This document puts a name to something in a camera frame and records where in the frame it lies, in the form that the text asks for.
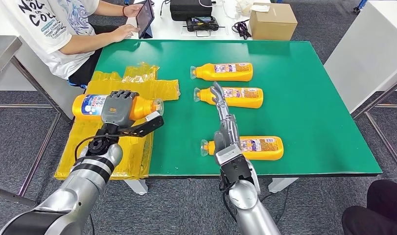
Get white paper slip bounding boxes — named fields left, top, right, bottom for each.
left=251, top=3, right=271, bottom=13

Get black handheld controller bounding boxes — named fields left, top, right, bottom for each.
left=183, top=15, right=226, bottom=38

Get person's left hand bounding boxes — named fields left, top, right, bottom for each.
left=124, top=2, right=144, bottom=18

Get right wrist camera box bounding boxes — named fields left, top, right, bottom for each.
left=214, top=144, right=255, bottom=186

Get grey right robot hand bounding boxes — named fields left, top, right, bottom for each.
left=210, top=81, right=242, bottom=156

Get black cable bundle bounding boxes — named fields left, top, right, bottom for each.
left=232, top=19, right=253, bottom=41

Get white table foot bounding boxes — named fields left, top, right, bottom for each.
left=268, top=177, right=300, bottom=194
left=124, top=179, right=149, bottom=196

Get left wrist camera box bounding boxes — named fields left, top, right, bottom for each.
left=117, top=111, right=165, bottom=139

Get person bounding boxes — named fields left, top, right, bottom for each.
left=0, top=0, right=147, bottom=89
left=341, top=179, right=397, bottom=235

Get brown cardboard box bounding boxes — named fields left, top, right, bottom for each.
left=249, top=2, right=299, bottom=42

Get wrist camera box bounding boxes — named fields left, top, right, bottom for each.
left=117, top=111, right=165, bottom=139
left=214, top=144, right=255, bottom=186

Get orange detergent bottle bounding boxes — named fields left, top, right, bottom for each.
left=71, top=94, right=165, bottom=121
left=189, top=62, right=254, bottom=82
left=193, top=87, right=264, bottom=109
left=200, top=136, right=284, bottom=162

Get black floor cable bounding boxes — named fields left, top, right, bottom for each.
left=261, top=186, right=290, bottom=225

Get blue metal frame foot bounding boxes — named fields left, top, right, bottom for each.
left=352, top=0, right=369, bottom=14

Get black carrying case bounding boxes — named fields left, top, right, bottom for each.
left=169, top=0, right=214, bottom=22

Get white cable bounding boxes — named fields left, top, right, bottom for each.
left=198, top=0, right=239, bottom=20

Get grey tablet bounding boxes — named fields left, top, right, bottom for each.
left=135, top=0, right=155, bottom=40

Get crumpled white plastic bag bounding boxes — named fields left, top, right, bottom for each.
left=234, top=0, right=255, bottom=17

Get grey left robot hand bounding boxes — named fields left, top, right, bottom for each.
left=100, top=90, right=140, bottom=130

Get steel frame table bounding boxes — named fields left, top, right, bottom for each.
left=0, top=35, right=73, bottom=208

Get person's right hand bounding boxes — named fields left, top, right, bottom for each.
left=111, top=23, right=140, bottom=42

